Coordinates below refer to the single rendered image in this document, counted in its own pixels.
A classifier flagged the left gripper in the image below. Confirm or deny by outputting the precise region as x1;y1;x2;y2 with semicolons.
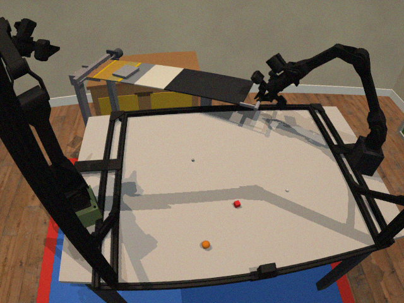
12;37;60;61

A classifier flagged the orange ball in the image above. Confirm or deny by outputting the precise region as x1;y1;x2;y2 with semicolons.
202;241;210;249

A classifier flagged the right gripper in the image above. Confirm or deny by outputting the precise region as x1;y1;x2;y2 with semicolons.
251;71;287;110

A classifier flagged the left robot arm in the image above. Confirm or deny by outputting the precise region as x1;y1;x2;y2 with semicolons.
0;17;91;212

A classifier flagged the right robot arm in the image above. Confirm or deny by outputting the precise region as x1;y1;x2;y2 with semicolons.
266;44;388;153

